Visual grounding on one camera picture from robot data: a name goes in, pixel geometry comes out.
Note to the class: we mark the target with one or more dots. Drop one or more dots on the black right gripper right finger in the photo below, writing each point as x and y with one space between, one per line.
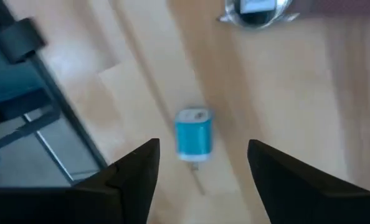
284 186

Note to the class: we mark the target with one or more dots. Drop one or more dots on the blue charger plug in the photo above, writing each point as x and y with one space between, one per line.
193 137

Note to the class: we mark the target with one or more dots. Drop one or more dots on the black frame clamp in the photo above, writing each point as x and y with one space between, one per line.
20 40

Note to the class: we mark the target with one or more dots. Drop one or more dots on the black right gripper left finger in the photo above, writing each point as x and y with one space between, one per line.
135 180

